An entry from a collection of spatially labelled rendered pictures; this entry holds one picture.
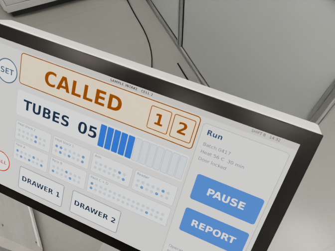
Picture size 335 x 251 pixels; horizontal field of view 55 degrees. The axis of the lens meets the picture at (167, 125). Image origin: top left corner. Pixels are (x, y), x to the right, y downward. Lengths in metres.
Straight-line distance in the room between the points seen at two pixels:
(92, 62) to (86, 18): 1.94
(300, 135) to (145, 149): 0.21
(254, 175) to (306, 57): 0.73
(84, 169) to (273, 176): 0.29
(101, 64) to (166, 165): 0.17
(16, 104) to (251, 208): 0.41
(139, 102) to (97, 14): 2.00
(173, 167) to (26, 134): 0.26
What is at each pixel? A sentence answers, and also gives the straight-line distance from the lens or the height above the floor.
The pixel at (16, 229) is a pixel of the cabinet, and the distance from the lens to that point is 1.39.
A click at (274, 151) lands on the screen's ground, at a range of 0.44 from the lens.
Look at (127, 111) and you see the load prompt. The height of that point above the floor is 1.15.
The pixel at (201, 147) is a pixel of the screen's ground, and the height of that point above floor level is 1.14.
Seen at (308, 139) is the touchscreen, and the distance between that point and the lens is 0.43.
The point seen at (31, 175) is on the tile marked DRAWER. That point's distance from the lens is 0.62.
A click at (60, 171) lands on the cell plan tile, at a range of 0.57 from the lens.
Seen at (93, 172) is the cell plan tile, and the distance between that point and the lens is 0.54.
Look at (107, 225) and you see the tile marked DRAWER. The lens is 0.58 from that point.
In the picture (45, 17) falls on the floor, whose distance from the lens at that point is 2.51.
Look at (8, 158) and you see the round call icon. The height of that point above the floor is 1.02.
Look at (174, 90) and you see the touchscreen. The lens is 0.44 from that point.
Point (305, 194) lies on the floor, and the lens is 1.76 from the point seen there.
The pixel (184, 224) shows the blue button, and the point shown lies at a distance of 0.51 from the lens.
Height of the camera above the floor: 1.54
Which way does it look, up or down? 60 degrees down
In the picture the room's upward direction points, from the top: 1 degrees counter-clockwise
